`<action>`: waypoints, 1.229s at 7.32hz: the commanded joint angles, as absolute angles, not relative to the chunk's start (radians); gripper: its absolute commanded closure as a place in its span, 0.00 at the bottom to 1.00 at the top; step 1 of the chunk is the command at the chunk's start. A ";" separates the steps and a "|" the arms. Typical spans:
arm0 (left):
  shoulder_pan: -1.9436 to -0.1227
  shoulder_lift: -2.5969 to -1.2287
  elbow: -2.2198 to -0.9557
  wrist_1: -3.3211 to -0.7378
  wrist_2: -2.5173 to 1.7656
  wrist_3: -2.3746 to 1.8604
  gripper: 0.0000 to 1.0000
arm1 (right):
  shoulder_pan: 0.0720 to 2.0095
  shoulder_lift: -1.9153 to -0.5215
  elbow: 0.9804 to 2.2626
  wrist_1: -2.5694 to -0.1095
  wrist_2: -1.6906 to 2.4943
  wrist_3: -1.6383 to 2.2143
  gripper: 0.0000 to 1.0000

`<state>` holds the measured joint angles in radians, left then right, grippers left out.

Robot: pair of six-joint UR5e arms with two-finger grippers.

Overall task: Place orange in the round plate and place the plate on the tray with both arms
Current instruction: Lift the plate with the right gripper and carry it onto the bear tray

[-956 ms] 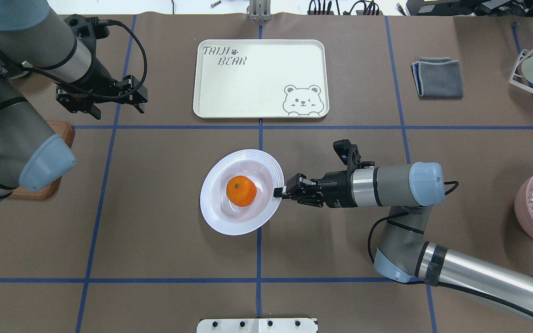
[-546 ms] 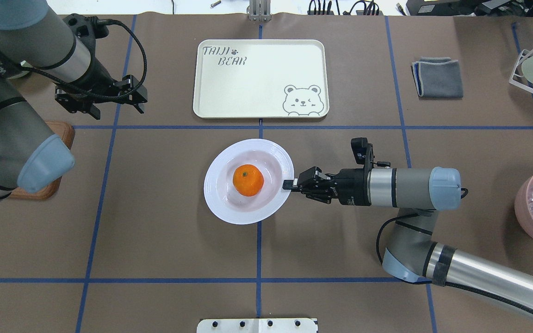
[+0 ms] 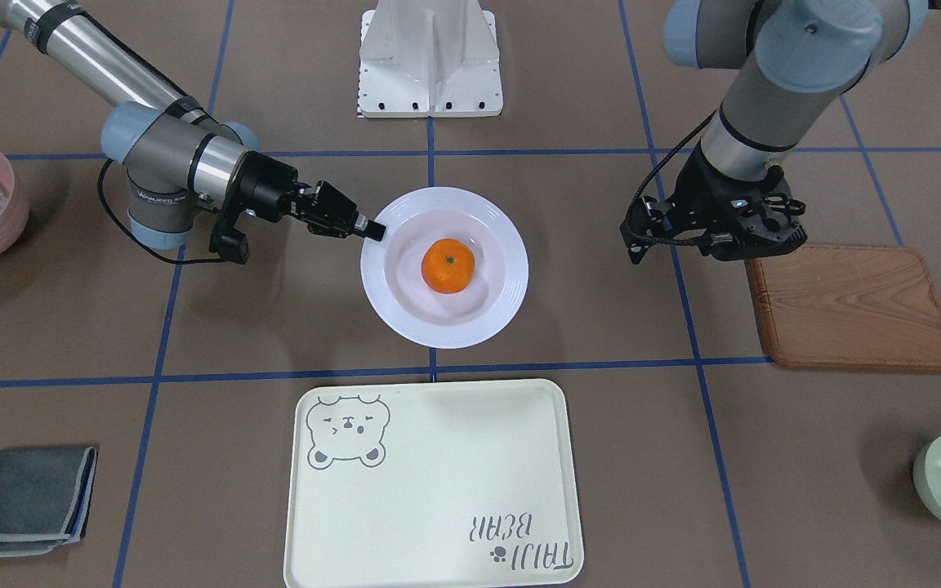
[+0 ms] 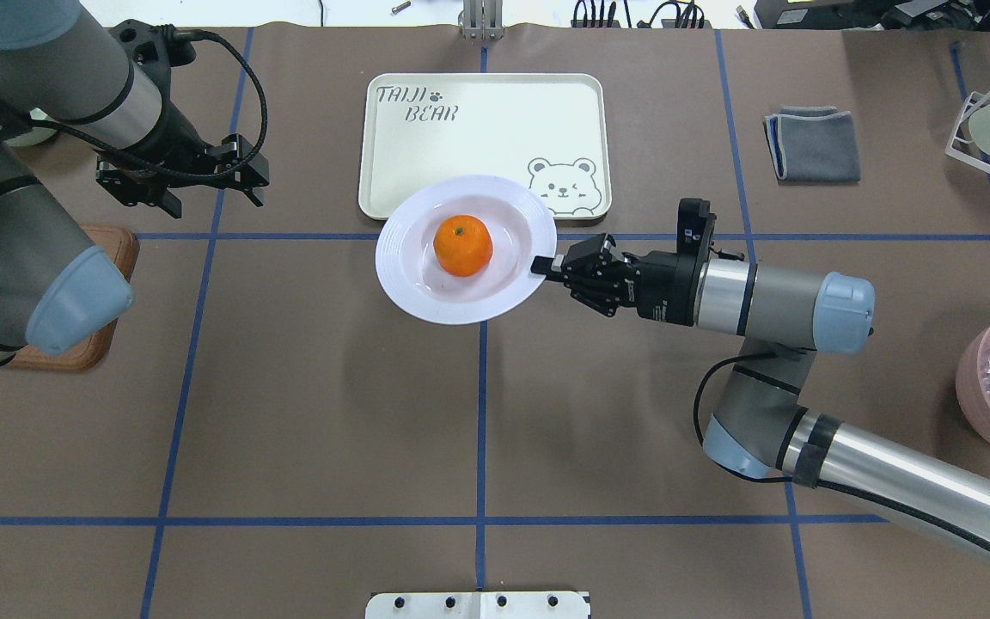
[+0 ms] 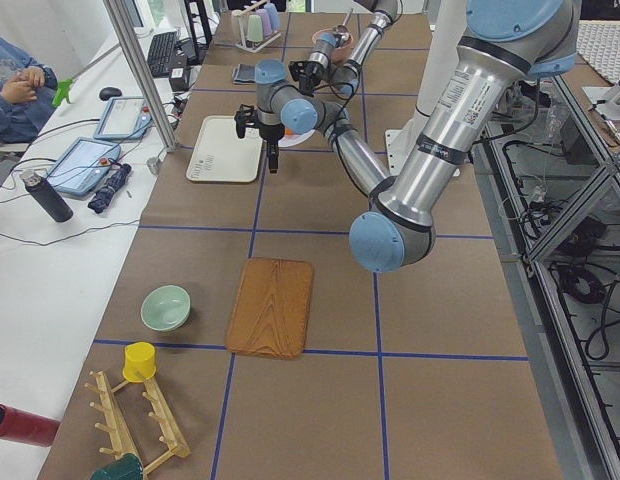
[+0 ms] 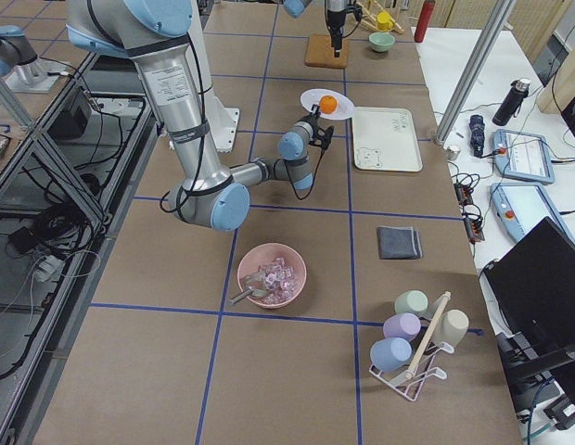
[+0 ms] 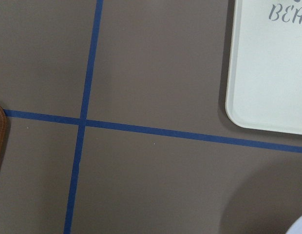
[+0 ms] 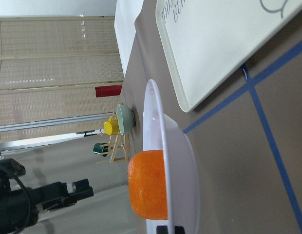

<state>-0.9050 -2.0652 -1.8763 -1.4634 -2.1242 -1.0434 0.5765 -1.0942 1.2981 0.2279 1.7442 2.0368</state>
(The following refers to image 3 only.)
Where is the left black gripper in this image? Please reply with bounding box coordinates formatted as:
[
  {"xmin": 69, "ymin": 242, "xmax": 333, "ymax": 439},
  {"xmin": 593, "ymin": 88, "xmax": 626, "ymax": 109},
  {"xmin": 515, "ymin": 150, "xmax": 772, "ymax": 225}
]
[{"xmin": 666, "ymin": 147, "xmax": 808, "ymax": 261}]

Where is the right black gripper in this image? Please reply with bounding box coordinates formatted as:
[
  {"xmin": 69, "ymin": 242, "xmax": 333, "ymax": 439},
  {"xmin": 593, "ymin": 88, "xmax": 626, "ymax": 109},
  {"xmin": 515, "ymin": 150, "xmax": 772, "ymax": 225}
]
[{"xmin": 232, "ymin": 150, "xmax": 387, "ymax": 242}]

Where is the white round plate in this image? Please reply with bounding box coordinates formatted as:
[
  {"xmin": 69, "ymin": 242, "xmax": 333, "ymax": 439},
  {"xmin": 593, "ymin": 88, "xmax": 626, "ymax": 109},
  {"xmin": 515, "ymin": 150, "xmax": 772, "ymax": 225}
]
[{"xmin": 361, "ymin": 187, "xmax": 529, "ymax": 350}]

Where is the orange mandarin fruit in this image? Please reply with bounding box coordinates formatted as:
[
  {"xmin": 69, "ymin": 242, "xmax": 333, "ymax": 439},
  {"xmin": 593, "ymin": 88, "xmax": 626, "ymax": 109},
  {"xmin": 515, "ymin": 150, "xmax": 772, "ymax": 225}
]
[{"xmin": 421, "ymin": 238, "xmax": 475, "ymax": 295}]

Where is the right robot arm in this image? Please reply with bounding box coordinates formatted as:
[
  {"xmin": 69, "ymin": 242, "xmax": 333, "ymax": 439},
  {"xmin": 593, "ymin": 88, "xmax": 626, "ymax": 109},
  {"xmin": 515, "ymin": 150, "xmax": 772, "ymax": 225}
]
[{"xmin": 0, "ymin": 1, "xmax": 386, "ymax": 264}]

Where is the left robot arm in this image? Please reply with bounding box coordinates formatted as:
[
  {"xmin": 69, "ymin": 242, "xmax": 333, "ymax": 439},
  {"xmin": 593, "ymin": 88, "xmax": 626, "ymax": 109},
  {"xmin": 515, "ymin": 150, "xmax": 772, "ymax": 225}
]
[{"xmin": 663, "ymin": 1, "xmax": 930, "ymax": 261}]

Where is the brown wooden tray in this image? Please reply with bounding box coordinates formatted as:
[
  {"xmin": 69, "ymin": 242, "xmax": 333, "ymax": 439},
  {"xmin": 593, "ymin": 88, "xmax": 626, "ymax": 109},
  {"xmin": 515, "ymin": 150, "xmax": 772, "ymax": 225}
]
[{"xmin": 745, "ymin": 244, "xmax": 941, "ymax": 373}]

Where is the cream bear print tray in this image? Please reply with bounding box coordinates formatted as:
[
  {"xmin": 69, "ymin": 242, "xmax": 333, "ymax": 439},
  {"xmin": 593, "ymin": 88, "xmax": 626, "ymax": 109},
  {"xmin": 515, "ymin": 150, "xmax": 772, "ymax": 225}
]
[{"xmin": 283, "ymin": 377, "xmax": 585, "ymax": 587}]

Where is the folded grey cloth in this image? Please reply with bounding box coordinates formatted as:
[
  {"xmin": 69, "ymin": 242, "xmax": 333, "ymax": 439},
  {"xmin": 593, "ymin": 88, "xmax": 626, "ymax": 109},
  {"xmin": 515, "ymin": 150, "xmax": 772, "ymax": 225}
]
[{"xmin": 0, "ymin": 444, "xmax": 98, "ymax": 559}]

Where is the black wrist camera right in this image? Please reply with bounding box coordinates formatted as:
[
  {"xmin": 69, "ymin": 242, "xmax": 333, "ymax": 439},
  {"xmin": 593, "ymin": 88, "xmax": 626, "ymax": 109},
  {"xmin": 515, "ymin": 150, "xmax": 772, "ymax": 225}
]
[{"xmin": 208, "ymin": 189, "xmax": 251, "ymax": 265}]

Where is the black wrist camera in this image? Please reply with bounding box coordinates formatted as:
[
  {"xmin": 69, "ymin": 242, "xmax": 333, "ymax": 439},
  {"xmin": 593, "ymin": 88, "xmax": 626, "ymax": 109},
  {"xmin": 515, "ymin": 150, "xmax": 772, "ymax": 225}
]
[
  {"xmin": 208, "ymin": 189, "xmax": 251, "ymax": 265},
  {"xmin": 619, "ymin": 196, "xmax": 670, "ymax": 265}
]

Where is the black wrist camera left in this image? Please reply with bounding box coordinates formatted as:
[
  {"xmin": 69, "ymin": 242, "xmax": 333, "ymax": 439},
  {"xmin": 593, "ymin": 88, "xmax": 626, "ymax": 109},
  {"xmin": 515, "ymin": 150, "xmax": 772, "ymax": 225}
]
[{"xmin": 619, "ymin": 196, "xmax": 670, "ymax": 265}]

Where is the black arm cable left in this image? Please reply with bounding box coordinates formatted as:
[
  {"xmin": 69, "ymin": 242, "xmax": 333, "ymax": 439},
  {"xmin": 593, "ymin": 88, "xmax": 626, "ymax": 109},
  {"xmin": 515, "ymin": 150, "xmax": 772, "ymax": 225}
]
[{"xmin": 632, "ymin": 110, "xmax": 729, "ymax": 246}]

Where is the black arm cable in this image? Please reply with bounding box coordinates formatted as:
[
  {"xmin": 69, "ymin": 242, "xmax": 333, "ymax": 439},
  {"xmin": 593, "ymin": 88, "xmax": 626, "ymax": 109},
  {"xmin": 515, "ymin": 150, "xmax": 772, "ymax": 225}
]
[
  {"xmin": 632, "ymin": 110, "xmax": 729, "ymax": 246},
  {"xmin": 97, "ymin": 158, "xmax": 222, "ymax": 266}
]

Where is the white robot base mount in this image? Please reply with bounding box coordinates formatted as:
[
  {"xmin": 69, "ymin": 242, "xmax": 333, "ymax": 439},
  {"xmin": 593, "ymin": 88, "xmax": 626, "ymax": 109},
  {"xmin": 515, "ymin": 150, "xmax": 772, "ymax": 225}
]
[{"xmin": 356, "ymin": 1, "xmax": 504, "ymax": 118}]

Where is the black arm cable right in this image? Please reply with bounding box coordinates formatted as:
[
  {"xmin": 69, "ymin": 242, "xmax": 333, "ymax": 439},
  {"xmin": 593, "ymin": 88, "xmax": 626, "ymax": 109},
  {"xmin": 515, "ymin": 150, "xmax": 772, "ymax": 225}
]
[{"xmin": 97, "ymin": 158, "xmax": 222, "ymax": 266}]

